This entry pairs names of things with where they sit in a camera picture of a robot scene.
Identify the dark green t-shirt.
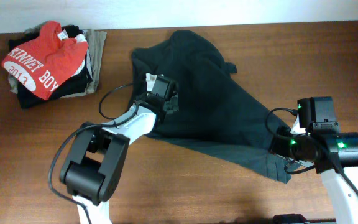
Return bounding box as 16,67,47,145
131,30,291,183

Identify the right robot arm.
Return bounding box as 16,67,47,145
273,124,358,223

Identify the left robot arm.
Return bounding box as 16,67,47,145
59,92,178,223

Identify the khaki folded garment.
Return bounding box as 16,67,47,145
63,29,107,98

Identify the red printed t-shirt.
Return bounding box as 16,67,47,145
1,21,88,100

